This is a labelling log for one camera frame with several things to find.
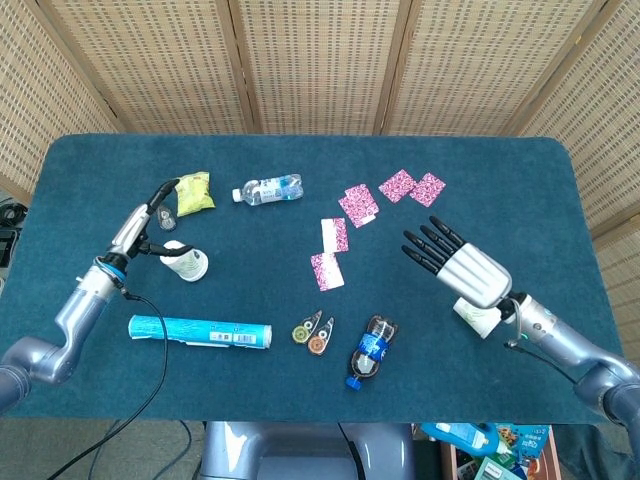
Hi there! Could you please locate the clear water bottle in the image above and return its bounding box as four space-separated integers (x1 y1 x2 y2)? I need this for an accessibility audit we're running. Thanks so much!
231 173 305 206

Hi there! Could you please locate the single white paper cup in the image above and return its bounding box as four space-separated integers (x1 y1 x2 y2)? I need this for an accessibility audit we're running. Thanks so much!
452 296 503 341

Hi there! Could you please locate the blue cylindrical package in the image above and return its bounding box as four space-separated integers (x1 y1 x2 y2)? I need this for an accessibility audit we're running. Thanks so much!
127 313 274 351

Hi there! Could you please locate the blue printed package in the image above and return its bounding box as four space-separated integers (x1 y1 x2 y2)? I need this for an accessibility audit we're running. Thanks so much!
492 424 550 456

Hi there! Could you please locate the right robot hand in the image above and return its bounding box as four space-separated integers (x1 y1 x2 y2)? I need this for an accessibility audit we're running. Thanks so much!
402 215 514 310

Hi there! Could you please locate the yellow-green snack bag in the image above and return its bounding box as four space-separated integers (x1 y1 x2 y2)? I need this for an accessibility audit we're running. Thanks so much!
171 171 217 218

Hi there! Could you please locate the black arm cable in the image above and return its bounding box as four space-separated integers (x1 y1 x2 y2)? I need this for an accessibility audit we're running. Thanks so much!
47 284 170 480
503 298 579 386

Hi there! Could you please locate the teal table mat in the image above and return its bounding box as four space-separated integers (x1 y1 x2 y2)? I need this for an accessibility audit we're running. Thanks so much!
0 133 631 425

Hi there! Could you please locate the green correction tape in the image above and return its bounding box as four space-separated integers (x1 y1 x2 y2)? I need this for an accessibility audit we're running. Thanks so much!
291 309 324 345

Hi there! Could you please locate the blue plastic bottle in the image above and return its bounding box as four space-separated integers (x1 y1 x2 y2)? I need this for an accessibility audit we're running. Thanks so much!
419 422 504 454

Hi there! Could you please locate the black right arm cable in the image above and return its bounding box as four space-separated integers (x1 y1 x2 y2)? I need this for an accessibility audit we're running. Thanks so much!
503 298 579 386

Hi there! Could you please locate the teal carton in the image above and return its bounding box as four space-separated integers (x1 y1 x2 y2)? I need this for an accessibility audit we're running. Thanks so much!
472 454 529 480

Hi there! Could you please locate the black torso cable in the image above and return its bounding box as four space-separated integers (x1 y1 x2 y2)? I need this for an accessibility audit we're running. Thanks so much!
337 422 369 480

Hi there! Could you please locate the brown storage box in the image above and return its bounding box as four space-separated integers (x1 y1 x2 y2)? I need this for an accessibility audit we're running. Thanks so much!
439 424 564 480

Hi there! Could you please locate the blue floor cable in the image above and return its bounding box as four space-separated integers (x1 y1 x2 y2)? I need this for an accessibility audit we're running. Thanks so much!
142 421 194 480

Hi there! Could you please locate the grey robot torso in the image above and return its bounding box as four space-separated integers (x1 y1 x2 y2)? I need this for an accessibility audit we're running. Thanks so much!
201 421 416 480

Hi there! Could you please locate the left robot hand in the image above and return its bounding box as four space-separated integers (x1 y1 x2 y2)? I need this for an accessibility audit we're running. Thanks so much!
103 178 194 267

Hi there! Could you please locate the wicker screen panel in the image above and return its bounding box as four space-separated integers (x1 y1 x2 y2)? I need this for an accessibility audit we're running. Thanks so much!
227 0 414 136
509 0 640 351
0 0 121 206
37 0 261 135
382 0 619 137

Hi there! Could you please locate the grey correction tape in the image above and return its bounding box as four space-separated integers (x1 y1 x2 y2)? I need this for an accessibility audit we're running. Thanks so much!
155 202 178 233

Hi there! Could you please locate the black equipment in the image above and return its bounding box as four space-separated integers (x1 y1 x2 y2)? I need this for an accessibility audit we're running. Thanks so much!
0 197 26 269

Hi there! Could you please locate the cola bottle blue label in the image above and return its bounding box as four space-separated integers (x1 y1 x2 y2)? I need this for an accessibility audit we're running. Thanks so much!
344 314 400 391

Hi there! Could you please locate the orange correction tape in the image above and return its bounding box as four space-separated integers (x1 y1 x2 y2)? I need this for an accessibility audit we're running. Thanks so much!
306 316 336 356

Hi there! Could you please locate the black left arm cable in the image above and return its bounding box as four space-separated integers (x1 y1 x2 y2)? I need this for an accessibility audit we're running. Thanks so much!
47 284 170 480

